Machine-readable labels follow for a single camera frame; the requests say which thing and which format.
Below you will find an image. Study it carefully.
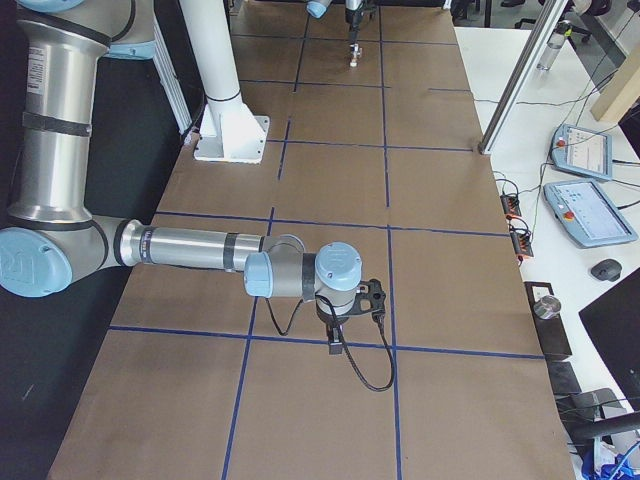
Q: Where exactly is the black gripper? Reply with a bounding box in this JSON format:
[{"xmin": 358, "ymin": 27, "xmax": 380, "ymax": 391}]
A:
[
  {"xmin": 316, "ymin": 303, "xmax": 349, "ymax": 355},
  {"xmin": 345, "ymin": 6, "xmax": 375, "ymax": 45}
]

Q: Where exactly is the white brass PPR fitting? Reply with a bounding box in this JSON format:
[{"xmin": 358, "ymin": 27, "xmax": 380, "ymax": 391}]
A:
[{"xmin": 349, "ymin": 43, "xmax": 362, "ymax": 68}]

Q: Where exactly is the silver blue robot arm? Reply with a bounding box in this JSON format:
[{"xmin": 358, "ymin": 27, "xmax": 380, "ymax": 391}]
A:
[
  {"xmin": 306, "ymin": 0, "xmax": 375, "ymax": 48},
  {"xmin": 1, "ymin": 1, "xmax": 375, "ymax": 354}
]

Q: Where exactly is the white pillar with base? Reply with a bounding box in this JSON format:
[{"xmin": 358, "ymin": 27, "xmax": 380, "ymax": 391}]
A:
[{"xmin": 180, "ymin": 0, "xmax": 270, "ymax": 164}]

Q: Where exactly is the clear water bottle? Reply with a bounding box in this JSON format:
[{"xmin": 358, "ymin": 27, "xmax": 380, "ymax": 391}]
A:
[{"xmin": 536, "ymin": 20, "xmax": 572, "ymax": 71}]

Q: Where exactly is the small metal cup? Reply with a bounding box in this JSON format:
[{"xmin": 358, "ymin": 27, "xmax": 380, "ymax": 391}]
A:
[{"xmin": 533, "ymin": 295, "xmax": 562, "ymax": 320}]

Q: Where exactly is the orange black connector board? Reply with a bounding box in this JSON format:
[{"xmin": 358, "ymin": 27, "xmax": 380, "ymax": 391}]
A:
[{"xmin": 500, "ymin": 193, "xmax": 522, "ymax": 220}]

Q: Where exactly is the upper teach pendant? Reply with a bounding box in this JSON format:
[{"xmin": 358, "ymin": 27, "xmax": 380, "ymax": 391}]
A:
[{"xmin": 550, "ymin": 124, "xmax": 613, "ymax": 181}]

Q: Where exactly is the teach pendant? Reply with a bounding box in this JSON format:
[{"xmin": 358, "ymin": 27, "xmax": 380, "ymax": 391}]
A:
[
  {"xmin": 550, "ymin": 124, "xmax": 613, "ymax": 181},
  {"xmin": 543, "ymin": 179, "xmax": 638, "ymax": 248}
]

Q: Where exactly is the wooden board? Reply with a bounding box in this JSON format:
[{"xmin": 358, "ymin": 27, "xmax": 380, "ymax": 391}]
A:
[{"xmin": 591, "ymin": 46, "xmax": 640, "ymax": 123}]

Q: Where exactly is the black monitor corner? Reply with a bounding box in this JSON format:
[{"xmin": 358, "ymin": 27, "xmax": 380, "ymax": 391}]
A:
[{"xmin": 579, "ymin": 272, "xmax": 639, "ymax": 410}]

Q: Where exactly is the lower teach pendant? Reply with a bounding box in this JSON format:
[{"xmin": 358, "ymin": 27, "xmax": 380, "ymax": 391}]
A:
[{"xmin": 543, "ymin": 179, "xmax": 638, "ymax": 248}]

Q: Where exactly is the black computer mouse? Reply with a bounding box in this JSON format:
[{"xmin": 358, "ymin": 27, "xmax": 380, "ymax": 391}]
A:
[{"xmin": 589, "ymin": 258, "xmax": 622, "ymax": 282}]

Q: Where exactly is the blue bag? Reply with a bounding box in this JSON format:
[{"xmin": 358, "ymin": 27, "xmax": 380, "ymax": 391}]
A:
[{"xmin": 581, "ymin": 452, "xmax": 639, "ymax": 480}]

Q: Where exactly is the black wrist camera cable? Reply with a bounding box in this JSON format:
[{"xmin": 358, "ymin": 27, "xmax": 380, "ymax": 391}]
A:
[{"xmin": 262, "ymin": 294, "xmax": 396, "ymax": 392}]

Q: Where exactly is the aluminium frame post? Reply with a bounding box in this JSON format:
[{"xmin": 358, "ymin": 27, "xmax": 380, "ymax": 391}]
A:
[{"xmin": 478, "ymin": 0, "xmax": 568, "ymax": 155}]

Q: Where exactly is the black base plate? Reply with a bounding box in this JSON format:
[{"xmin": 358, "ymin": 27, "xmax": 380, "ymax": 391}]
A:
[{"xmin": 524, "ymin": 281, "xmax": 572, "ymax": 361}]

